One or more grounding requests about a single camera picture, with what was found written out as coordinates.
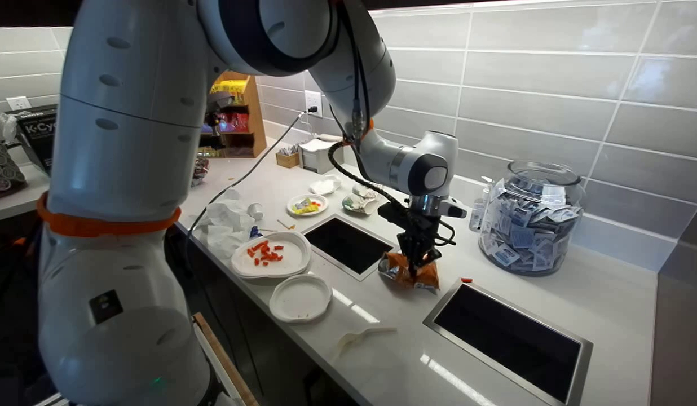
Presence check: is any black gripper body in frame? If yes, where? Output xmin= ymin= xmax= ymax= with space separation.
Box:
xmin=379 ymin=197 xmax=467 ymax=265

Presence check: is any orange snack packet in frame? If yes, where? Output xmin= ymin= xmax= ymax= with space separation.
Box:
xmin=379 ymin=251 xmax=440 ymax=290

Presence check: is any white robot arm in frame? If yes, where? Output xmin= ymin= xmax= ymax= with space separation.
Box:
xmin=39 ymin=0 xmax=458 ymax=406

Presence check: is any small clear spray bottle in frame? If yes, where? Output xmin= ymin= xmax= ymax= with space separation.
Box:
xmin=468 ymin=175 xmax=494 ymax=231

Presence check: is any clear plastic spoon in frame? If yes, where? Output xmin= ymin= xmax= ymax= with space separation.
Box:
xmin=328 ymin=324 xmax=396 ymax=358

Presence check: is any glass jar with blue packets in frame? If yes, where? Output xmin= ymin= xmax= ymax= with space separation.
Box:
xmin=477 ymin=160 xmax=581 ymax=275

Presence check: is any plate with yellow food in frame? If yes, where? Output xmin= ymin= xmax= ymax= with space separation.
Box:
xmin=286 ymin=197 xmax=326 ymax=219

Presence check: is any white plate near edge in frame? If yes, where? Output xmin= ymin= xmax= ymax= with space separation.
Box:
xmin=269 ymin=275 xmax=331 ymax=322

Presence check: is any white box on counter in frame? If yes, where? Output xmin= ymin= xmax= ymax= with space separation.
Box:
xmin=297 ymin=139 xmax=331 ymax=174

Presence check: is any plate with red pieces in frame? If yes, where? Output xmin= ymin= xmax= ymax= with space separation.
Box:
xmin=230 ymin=231 xmax=310 ymax=280

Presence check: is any crumpled clear plastic wrap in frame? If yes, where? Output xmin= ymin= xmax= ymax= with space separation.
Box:
xmin=195 ymin=192 xmax=264 ymax=256

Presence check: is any wooden organizer with packets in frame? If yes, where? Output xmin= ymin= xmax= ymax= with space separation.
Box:
xmin=200 ymin=71 xmax=265 ymax=158

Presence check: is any white wall outlet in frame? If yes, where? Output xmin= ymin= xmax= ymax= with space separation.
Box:
xmin=304 ymin=89 xmax=323 ymax=116

